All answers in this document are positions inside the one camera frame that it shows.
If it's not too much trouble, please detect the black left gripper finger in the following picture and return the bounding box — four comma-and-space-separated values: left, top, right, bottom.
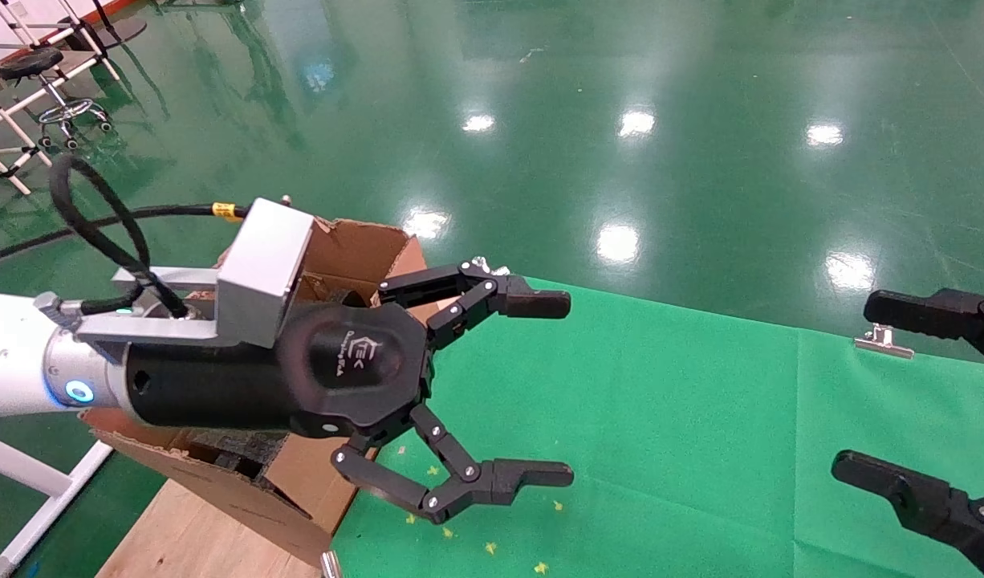
331, 403, 575, 524
377, 258, 571, 348

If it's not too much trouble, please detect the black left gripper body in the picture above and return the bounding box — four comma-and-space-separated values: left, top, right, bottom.
125, 301, 437, 439

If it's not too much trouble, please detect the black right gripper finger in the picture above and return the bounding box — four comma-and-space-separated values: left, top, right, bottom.
863, 287, 984, 370
831, 451, 984, 578

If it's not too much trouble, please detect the large open cardboard carton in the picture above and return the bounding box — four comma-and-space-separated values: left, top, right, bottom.
79, 217, 430, 568

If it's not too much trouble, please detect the green table cloth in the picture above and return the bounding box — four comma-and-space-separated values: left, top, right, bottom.
331, 277, 984, 578

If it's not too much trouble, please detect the white height-adjustable desk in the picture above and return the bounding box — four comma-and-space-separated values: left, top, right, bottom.
0, 429, 116, 578

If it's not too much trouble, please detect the black swivel stool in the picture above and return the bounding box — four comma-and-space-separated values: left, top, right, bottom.
0, 47, 114, 152

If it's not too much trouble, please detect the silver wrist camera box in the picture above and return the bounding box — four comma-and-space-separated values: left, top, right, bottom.
75, 197, 316, 362

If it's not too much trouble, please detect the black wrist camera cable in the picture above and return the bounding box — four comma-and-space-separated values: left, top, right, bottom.
0, 154, 252, 318

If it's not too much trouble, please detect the white pipe frame workbench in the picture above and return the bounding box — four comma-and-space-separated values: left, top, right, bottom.
0, 0, 124, 133

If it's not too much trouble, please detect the black hose stand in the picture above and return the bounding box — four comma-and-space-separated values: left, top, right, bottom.
83, 0, 149, 51

